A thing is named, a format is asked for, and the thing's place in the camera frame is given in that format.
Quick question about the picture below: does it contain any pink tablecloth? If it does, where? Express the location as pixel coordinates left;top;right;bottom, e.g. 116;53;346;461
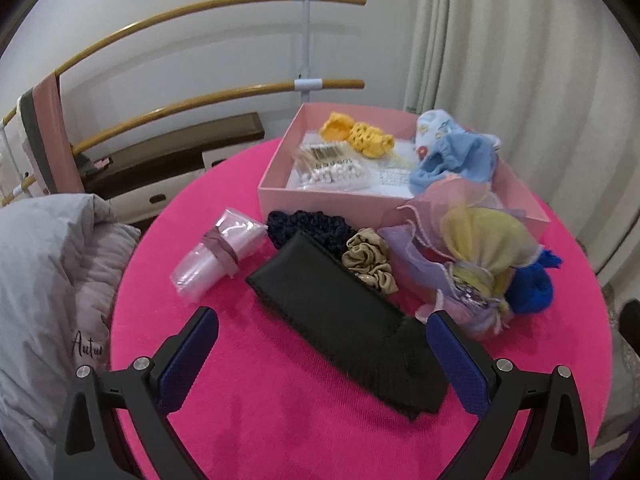
109;137;615;480

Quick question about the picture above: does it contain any beige curtain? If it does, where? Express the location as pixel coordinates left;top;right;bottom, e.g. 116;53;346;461
401;0;640;288

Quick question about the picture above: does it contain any yellow crochet piece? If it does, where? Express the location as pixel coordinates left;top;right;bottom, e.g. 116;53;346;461
320;112;397;161

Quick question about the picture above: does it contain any purple organza bag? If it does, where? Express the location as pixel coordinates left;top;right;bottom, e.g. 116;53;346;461
377;224;512;342

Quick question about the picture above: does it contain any light blue knitted hat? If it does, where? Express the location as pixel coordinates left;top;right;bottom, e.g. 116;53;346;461
410;130;502;196

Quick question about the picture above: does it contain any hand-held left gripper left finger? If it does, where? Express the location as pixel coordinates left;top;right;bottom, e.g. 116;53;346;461
52;306;219;480

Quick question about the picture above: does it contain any long wooden barre rail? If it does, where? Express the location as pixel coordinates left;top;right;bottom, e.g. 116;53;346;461
2;0;367;127

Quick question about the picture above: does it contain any dark navy crochet piece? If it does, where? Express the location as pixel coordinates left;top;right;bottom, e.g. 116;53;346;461
266;210;352;257

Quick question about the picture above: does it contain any pink cardboard box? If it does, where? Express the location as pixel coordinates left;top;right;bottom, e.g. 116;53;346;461
257;102;551;241

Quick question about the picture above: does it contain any pink organza bag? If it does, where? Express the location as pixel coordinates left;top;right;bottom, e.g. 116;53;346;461
396;172;494;261

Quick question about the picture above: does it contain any short wooden barre rail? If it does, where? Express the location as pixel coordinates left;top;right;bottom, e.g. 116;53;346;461
12;77;366;197

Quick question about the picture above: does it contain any grey duvet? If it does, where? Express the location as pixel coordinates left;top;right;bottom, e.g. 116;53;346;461
0;194;118;461

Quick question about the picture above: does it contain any bright blue crochet piece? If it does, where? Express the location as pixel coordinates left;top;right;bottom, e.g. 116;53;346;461
509;249;564;317

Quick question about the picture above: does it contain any grey and white towel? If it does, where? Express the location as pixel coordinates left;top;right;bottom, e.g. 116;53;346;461
16;91;60;197

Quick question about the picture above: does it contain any dark wooden bench cabinet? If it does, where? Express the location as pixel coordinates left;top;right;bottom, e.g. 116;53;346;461
74;112;266;224

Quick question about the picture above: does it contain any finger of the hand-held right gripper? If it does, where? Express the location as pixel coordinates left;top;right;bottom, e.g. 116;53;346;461
619;299;640;348

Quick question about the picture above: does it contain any white patterned baby sock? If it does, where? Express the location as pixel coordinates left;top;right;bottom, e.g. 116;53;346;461
414;109;464;161

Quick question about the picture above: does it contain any roll of clear plastic bags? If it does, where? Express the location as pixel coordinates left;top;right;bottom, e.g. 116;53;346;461
171;206;269;306

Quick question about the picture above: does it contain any gold satin scrunchie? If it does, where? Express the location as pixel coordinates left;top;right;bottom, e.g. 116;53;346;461
341;227;399;294

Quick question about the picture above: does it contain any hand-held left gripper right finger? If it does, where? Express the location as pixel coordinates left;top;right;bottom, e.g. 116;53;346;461
426;310;591;480

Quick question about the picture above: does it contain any black cloth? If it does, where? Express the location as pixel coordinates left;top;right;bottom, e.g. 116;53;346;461
246;231;449;422

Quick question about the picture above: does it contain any bag of cotton swabs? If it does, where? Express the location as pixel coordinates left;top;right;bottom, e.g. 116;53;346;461
294;142;369;194

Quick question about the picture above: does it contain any pink towel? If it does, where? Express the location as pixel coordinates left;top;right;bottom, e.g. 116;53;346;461
31;71;84;194

